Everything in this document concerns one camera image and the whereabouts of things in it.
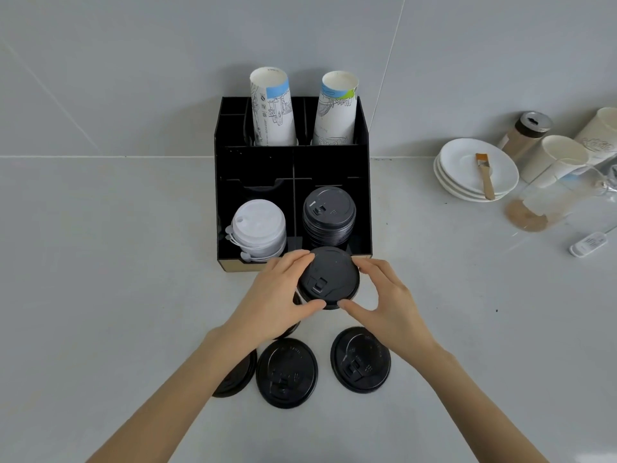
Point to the person's left hand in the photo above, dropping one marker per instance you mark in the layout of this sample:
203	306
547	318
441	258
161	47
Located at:
270	303

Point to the person's right hand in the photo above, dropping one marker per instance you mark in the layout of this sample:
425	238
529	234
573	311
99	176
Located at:
395	313

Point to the person's left thumb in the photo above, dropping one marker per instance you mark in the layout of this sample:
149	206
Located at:
306	309

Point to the person's right thumb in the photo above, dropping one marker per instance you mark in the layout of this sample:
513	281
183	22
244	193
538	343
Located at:
356	311

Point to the black plastic cup lid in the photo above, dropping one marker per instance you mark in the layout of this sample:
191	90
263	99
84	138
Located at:
328	277
287	373
360	360
237	378

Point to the person's right forearm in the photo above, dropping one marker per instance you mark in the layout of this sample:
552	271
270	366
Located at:
482	409

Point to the person's left forearm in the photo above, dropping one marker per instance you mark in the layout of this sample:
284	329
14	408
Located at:
168	400

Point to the stack of white lids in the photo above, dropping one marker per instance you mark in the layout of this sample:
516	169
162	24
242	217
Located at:
258	229

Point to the stack of black lids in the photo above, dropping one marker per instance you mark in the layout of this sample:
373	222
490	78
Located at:
329	214

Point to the white ceramic plate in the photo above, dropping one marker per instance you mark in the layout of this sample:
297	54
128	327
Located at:
462	163
446	187
441	174

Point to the black compartment organizer box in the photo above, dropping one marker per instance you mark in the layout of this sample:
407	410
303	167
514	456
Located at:
260	159

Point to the stack of green-printed paper cups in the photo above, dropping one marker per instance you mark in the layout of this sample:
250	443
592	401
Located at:
336	110

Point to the stack of blue-printed paper cups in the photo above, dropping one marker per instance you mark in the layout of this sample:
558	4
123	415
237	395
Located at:
272	108

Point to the clear glass pitcher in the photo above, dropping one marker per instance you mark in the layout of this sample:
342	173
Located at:
544	202

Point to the small white digital device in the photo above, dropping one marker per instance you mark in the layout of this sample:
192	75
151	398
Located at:
588	244

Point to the brown shaker jar metal lid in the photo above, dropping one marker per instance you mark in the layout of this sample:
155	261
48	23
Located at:
523	134

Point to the plain white paper cup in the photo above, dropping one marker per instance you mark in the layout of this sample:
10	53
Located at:
554	156

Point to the white embossed paper cup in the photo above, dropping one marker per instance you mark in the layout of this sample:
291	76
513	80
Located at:
597	134

